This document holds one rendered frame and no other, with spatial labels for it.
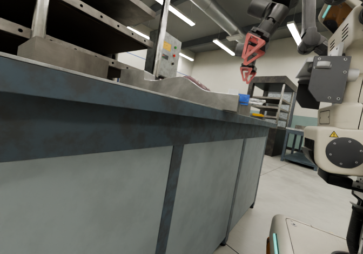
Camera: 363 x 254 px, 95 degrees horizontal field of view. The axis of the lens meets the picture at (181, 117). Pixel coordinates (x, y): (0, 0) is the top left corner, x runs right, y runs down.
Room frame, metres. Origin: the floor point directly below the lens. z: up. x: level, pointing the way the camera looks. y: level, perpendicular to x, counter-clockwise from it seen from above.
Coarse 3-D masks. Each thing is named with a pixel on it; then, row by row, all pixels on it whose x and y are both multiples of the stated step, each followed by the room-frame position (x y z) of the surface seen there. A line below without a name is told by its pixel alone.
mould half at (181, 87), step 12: (132, 72) 0.71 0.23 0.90; (144, 72) 0.69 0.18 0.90; (132, 84) 0.70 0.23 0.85; (144, 84) 0.68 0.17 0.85; (156, 84) 0.66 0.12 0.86; (168, 84) 0.64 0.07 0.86; (180, 84) 0.63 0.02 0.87; (192, 84) 0.61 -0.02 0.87; (180, 96) 0.62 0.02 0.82; (192, 96) 0.61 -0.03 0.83; (204, 96) 0.59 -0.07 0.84; (216, 96) 0.58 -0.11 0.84; (228, 96) 0.56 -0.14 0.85; (228, 108) 0.56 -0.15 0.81
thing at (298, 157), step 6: (300, 126) 3.88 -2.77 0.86; (288, 132) 3.82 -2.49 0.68; (294, 132) 3.74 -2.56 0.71; (300, 132) 3.66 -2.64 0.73; (294, 138) 4.49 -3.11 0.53; (300, 138) 5.14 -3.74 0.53; (294, 144) 4.47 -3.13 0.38; (300, 144) 5.12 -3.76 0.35; (282, 156) 3.85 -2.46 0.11; (288, 156) 4.00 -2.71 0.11; (294, 156) 4.15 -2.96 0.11; (300, 156) 4.31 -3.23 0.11; (300, 162) 3.60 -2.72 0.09; (306, 162) 3.62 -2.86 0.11
